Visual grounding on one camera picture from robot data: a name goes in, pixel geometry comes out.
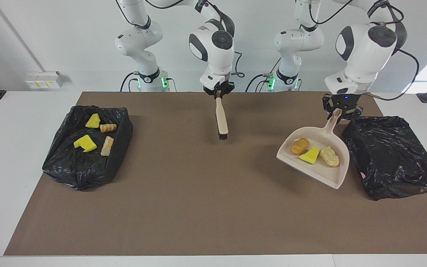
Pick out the beige hand brush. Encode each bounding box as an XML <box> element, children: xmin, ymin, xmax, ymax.
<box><xmin>215</xmin><ymin>96</ymin><xmax>229</xmax><ymax>141</ymax></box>

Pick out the beige rock piece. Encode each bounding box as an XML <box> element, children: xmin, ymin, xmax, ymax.
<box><xmin>320</xmin><ymin>146</ymin><xmax>340</xmax><ymax>168</ymax></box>

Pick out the brown oval bread roll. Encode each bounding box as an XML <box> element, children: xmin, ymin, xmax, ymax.
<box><xmin>291</xmin><ymin>138</ymin><xmax>310</xmax><ymax>155</ymax></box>

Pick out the small yellow green sponge piece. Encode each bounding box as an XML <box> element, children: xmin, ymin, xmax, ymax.
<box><xmin>298</xmin><ymin>146</ymin><xmax>320</xmax><ymax>165</ymax></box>

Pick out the beige plastic dustpan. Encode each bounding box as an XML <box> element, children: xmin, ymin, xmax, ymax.
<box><xmin>276</xmin><ymin>108</ymin><xmax>350</xmax><ymax>190</ymax></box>

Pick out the yellow green sponge wedge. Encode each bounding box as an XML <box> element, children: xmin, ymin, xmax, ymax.
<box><xmin>85</xmin><ymin>113</ymin><xmax>101</xmax><ymax>129</ymax></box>

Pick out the notched yellow sponge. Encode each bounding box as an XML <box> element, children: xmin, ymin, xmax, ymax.
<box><xmin>73</xmin><ymin>134</ymin><xmax>98</xmax><ymax>153</ymax></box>

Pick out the black bag covered bin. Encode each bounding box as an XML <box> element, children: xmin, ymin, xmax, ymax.
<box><xmin>341</xmin><ymin>116</ymin><xmax>427</xmax><ymax>201</ymax></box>

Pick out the open bin with black bag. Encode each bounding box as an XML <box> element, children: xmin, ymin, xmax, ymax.
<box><xmin>42</xmin><ymin>105</ymin><xmax>133</xmax><ymax>191</ymax></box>

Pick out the brown table mat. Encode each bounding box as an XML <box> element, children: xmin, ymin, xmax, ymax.
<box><xmin>4</xmin><ymin>92</ymin><xmax>427</xmax><ymax>256</ymax></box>

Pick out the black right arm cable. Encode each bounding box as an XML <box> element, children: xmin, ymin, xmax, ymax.
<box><xmin>115</xmin><ymin>0</ymin><xmax>245</xmax><ymax>78</ymax></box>

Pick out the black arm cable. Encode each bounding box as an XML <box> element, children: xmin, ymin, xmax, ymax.
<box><xmin>115</xmin><ymin>0</ymin><xmax>245</xmax><ymax>78</ymax></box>
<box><xmin>308</xmin><ymin>0</ymin><xmax>420</xmax><ymax>101</ymax></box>

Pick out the black base cable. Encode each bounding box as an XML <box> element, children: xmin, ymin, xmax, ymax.
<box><xmin>246</xmin><ymin>56</ymin><xmax>281</xmax><ymax>92</ymax></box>
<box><xmin>120</xmin><ymin>72</ymin><xmax>140</xmax><ymax>92</ymax></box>

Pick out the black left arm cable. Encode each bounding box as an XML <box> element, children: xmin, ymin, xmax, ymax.
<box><xmin>308</xmin><ymin>0</ymin><xmax>420</xmax><ymax>101</ymax></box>

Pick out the white wall power outlet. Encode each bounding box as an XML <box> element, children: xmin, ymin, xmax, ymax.
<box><xmin>25</xmin><ymin>70</ymin><xmax>65</xmax><ymax>89</ymax></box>

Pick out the white wall cable conduit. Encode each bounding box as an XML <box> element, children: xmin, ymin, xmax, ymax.
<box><xmin>0</xmin><ymin>0</ymin><xmax>45</xmax><ymax>73</ymax></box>

